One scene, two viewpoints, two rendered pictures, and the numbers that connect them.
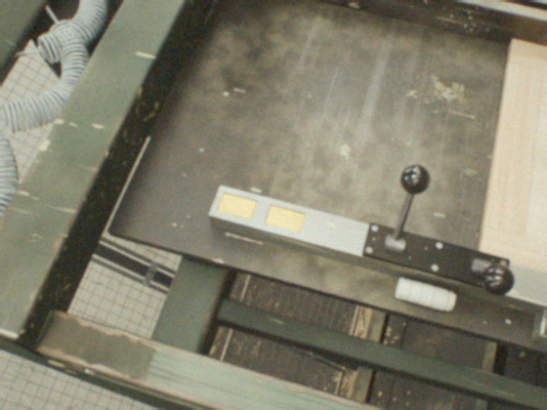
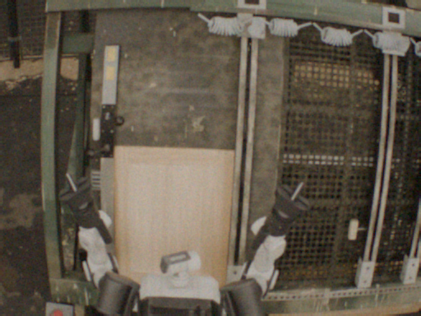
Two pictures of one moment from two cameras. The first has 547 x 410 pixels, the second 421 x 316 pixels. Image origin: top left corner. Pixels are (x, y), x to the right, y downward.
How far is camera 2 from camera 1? 1.96 m
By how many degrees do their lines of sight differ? 29
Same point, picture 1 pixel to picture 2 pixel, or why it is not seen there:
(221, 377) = (51, 72)
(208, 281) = (90, 48)
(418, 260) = (104, 124)
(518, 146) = (170, 157)
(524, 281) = (107, 164)
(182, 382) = (47, 60)
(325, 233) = (107, 89)
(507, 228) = (130, 155)
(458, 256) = (109, 139)
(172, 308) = (77, 39)
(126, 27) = not seen: outside the picture
